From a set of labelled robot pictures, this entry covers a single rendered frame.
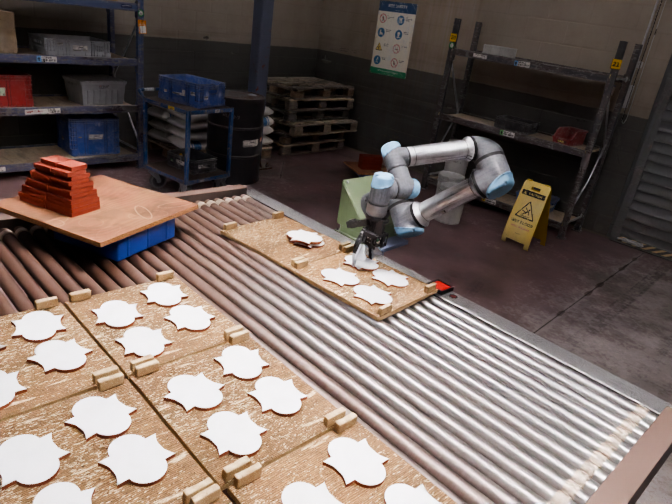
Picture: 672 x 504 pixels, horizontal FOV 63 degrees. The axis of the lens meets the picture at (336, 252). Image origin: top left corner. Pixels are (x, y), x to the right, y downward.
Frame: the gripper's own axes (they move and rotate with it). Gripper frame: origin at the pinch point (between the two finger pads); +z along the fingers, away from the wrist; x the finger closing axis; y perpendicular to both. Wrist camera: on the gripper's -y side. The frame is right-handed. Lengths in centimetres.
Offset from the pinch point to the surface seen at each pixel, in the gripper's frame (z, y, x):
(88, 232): -7, -52, -80
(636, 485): -4, 110, -36
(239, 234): 3, -46, -22
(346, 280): 0.5, 7.0, -16.2
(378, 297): -0.1, 21.6, -16.2
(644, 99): -46, -36, 460
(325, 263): 1.9, -8.0, -11.2
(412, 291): 0.6, 24.9, -0.5
